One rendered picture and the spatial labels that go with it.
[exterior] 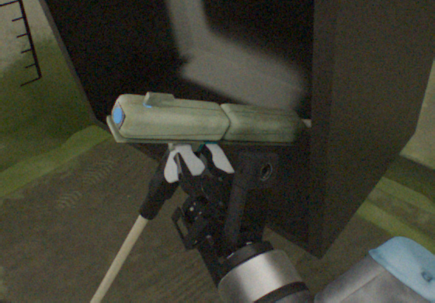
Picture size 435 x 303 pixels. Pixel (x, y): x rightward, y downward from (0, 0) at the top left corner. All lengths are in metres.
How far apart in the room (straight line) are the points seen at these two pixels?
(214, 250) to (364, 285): 0.21
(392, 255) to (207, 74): 0.80
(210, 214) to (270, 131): 0.17
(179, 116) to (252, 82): 0.56
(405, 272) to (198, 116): 0.30
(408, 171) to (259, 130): 0.98
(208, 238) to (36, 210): 1.02
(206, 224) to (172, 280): 0.73
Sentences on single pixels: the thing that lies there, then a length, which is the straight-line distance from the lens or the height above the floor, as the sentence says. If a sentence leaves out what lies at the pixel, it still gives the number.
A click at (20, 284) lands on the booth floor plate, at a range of 1.37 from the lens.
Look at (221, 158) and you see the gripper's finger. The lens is 0.63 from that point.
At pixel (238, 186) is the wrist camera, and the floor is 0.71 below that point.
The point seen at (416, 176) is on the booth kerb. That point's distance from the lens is 1.59.
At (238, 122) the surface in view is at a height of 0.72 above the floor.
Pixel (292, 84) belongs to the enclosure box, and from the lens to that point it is 1.10.
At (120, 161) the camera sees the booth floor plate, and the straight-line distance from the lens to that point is 1.66.
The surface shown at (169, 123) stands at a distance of 0.56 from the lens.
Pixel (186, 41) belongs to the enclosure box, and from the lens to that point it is 1.24.
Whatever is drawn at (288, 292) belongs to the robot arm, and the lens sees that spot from 0.52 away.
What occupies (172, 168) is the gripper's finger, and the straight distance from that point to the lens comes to 0.63.
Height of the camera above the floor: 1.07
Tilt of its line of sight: 37 degrees down
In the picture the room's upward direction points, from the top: straight up
